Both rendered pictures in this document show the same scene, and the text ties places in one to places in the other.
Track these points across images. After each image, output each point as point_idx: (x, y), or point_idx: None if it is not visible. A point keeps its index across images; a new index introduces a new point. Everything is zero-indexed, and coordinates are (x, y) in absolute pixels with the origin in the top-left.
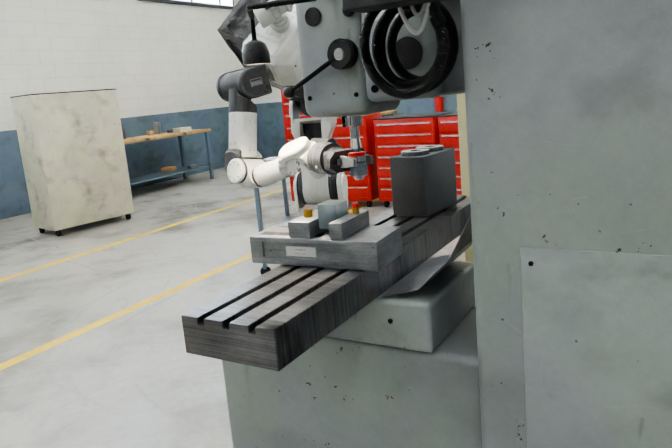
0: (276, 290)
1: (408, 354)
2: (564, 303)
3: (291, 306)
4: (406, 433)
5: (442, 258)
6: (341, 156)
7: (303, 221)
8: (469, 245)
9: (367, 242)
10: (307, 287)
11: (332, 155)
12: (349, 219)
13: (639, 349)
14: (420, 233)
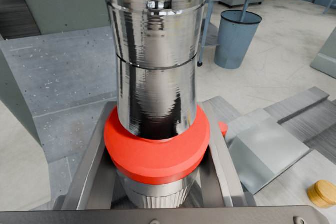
0: (323, 141)
1: None
2: None
3: (304, 105)
4: None
5: (71, 179)
6: (241, 187)
7: (327, 162)
8: (77, 127)
9: (226, 101)
10: (289, 128)
11: (321, 213)
12: (242, 116)
13: None
14: (51, 205)
